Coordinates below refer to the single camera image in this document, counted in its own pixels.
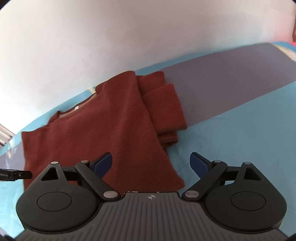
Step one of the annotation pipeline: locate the dark red knit sweater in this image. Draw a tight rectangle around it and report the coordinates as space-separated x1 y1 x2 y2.
22 71 187 193

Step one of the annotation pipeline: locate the pink patterned curtain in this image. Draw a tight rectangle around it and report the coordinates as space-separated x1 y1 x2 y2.
0 125 15 147

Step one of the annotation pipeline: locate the blue grey patterned bedsheet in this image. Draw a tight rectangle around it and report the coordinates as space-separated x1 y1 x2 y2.
1 42 295 240

